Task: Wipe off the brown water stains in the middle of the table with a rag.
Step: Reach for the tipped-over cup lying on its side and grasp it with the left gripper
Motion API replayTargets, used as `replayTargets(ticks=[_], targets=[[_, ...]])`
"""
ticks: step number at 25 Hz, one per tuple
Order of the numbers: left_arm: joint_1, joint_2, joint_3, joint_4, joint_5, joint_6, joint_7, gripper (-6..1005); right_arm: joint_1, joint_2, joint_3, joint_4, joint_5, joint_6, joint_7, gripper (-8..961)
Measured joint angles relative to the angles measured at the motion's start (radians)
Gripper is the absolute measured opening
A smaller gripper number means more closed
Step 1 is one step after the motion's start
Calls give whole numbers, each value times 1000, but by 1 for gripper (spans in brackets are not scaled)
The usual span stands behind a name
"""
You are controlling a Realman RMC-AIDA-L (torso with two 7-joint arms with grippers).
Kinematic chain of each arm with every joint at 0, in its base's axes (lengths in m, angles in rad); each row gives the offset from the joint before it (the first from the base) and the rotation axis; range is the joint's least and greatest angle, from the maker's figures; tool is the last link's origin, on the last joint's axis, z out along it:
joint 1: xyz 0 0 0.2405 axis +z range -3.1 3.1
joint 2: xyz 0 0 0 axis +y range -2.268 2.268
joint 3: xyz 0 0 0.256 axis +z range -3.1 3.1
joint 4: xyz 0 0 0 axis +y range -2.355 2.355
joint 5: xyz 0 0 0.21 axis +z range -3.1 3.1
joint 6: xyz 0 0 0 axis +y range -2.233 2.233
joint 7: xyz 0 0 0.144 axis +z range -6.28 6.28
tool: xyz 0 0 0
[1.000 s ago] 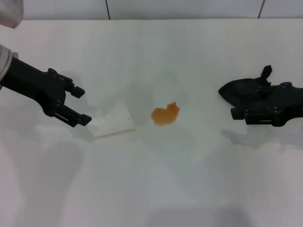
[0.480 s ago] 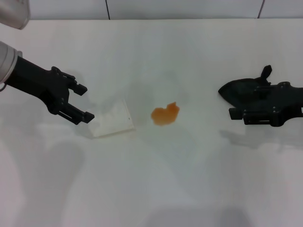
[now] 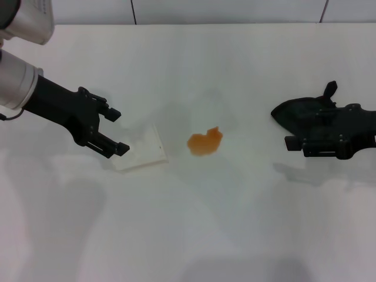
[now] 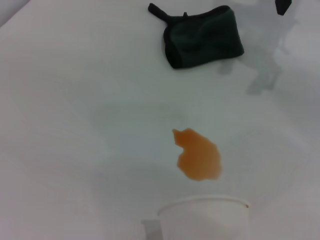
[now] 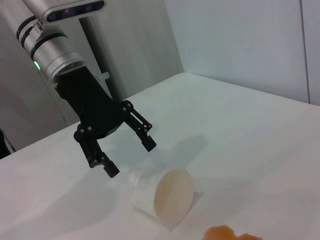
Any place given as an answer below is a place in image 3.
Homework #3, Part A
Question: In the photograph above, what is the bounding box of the brown water stain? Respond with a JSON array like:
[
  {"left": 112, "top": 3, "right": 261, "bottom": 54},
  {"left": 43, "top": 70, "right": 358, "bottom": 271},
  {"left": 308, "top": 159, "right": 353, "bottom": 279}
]
[{"left": 187, "top": 126, "right": 224, "bottom": 157}]

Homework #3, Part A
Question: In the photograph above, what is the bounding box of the dark blue cloth rag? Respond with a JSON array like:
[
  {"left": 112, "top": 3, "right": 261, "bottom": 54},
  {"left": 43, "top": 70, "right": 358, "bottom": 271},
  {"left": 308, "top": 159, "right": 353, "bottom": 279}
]
[{"left": 270, "top": 80, "right": 339, "bottom": 139}]

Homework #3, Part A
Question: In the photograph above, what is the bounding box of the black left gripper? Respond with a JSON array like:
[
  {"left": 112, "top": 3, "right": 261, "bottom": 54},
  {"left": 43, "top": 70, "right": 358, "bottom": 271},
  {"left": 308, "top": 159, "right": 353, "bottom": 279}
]
[{"left": 22, "top": 75, "right": 131, "bottom": 160}]

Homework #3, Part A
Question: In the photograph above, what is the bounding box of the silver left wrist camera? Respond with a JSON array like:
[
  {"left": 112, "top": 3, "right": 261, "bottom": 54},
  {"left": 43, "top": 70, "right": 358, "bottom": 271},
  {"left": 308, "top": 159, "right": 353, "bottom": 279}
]
[{"left": 0, "top": 0, "right": 55, "bottom": 45}]

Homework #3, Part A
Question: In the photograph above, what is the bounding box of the white translucent plastic cup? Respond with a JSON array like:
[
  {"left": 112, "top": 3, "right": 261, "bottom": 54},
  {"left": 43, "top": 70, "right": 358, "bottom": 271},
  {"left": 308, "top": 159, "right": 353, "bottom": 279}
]
[{"left": 113, "top": 122, "right": 170, "bottom": 173}]

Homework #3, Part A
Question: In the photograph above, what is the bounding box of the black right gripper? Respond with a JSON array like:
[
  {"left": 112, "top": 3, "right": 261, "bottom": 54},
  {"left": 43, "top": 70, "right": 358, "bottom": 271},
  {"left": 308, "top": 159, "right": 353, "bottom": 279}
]
[{"left": 284, "top": 103, "right": 376, "bottom": 161}]

